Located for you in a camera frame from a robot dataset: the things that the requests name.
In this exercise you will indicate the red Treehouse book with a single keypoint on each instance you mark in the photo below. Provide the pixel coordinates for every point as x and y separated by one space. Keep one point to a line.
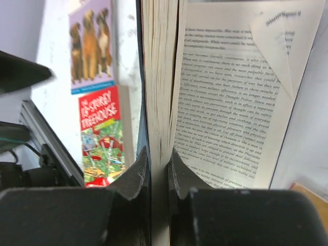
106 135

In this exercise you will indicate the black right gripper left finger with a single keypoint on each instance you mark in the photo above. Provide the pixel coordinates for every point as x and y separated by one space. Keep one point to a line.
44 206

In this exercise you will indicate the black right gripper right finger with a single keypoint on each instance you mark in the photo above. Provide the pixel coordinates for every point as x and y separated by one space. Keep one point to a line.
203 215

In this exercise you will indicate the purple dog book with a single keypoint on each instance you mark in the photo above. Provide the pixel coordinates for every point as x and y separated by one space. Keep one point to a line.
91 47

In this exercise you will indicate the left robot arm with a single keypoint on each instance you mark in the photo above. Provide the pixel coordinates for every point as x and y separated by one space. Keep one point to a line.
15 153

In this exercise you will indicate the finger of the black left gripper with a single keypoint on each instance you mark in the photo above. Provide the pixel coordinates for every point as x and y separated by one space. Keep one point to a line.
18 73

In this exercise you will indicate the Nineteen Eighty-Four blue book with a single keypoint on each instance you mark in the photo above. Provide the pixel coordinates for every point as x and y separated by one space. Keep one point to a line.
220 84

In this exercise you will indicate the brown file folder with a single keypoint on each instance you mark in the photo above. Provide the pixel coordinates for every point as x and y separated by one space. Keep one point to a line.
318 201

